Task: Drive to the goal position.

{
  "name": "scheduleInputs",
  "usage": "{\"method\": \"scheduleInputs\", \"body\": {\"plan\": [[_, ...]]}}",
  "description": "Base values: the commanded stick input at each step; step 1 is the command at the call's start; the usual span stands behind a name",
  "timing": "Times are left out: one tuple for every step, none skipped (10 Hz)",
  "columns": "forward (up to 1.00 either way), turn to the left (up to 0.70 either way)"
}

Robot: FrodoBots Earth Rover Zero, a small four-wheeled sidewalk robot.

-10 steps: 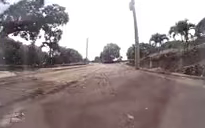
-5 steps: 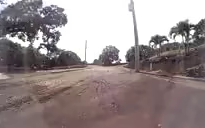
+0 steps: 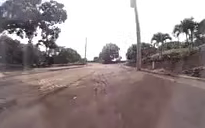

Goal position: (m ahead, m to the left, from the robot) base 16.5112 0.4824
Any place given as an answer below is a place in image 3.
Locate round distant tree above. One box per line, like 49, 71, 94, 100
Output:
98, 42, 121, 64

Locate thin distant pole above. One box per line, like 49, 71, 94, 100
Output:
84, 36, 88, 63

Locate brown dirt road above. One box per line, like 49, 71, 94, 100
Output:
0, 62, 205, 128

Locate dark green bushes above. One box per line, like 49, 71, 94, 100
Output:
39, 46, 86, 66

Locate tall grey utility pole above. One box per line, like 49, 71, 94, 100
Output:
129, 0, 143, 71

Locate grey kerb strip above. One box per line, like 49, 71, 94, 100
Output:
123, 63, 205, 84

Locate green hedge on bank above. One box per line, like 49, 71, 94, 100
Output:
149, 45, 202, 62

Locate large dark tree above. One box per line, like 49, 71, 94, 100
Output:
0, 0, 68, 69

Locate tall palm tree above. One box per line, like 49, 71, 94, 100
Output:
172, 17, 200, 46

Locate low retaining wall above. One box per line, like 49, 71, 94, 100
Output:
141, 46, 205, 80

